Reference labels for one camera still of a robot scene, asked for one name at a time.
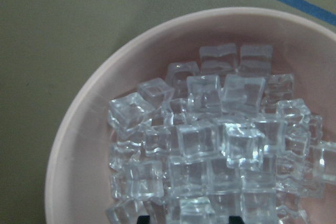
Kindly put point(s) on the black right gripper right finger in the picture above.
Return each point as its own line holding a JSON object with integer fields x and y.
{"x": 235, "y": 220}

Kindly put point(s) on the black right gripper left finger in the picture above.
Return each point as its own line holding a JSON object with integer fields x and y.
{"x": 144, "y": 219}

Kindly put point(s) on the pink ice bowl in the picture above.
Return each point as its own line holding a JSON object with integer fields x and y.
{"x": 77, "y": 183}

